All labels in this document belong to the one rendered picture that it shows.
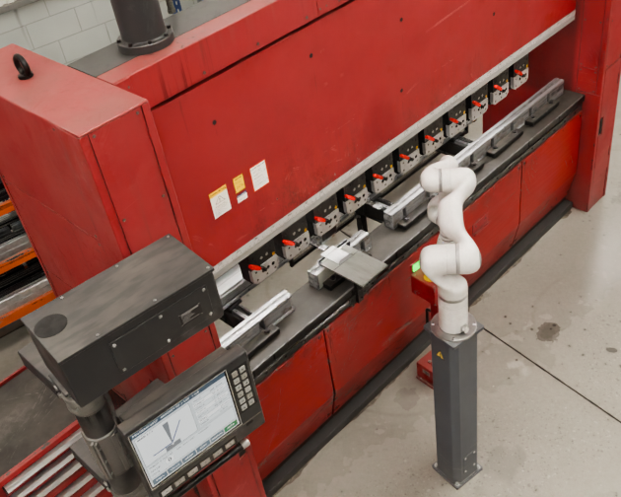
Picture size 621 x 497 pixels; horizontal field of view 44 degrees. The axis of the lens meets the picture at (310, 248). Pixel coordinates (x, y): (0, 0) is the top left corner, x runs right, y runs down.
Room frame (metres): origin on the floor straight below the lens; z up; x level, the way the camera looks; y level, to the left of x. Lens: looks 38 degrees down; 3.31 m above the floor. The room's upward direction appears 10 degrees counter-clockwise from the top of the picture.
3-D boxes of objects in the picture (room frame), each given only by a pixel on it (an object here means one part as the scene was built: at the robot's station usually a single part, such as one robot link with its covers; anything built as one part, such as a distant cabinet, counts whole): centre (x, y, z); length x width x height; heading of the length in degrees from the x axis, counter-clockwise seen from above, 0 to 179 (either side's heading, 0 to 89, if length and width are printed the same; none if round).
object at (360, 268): (2.74, -0.19, 1.00); 0.26 x 0.18 x 0.01; 40
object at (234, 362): (1.62, 0.47, 1.42); 0.45 x 0.12 x 0.36; 124
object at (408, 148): (3.22, -0.54, 1.26); 0.15 x 0.09 x 0.17; 130
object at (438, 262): (2.24, -0.50, 1.30); 0.19 x 0.12 x 0.24; 77
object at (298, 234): (2.70, 0.08, 1.26); 0.15 x 0.09 x 0.17; 130
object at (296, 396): (3.23, -0.62, 0.42); 3.00 x 0.21 x 0.83; 130
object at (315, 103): (3.27, -0.59, 1.74); 3.00 x 0.08 x 0.80; 130
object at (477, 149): (3.66, -1.06, 0.92); 1.67 x 0.06 x 0.10; 130
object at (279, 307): (2.50, 0.33, 0.92); 0.50 x 0.06 x 0.10; 130
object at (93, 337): (1.67, 0.56, 1.53); 0.51 x 0.25 x 0.85; 124
